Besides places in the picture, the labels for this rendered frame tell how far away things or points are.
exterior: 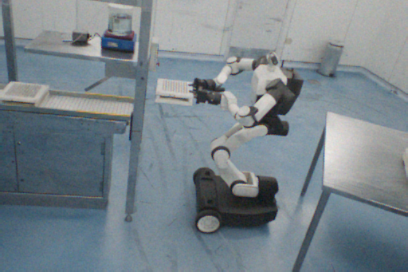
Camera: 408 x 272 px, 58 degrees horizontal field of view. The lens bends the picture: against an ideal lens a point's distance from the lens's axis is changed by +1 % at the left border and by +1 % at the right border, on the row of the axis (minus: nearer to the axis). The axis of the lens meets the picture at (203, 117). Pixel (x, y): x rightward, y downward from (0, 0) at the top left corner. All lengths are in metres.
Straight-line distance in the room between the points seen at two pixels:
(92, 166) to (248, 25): 4.41
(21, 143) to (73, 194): 0.52
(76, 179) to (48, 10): 3.73
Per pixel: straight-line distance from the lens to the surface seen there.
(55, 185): 2.90
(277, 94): 2.29
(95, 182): 2.82
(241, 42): 6.54
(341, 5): 7.19
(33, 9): 6.14
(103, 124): 2.48
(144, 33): 2.15
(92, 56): 2.23
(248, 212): 2.90
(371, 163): 2.63
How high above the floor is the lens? 2.02
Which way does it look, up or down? 27 degrees down
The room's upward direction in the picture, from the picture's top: 10 degrees clockwise
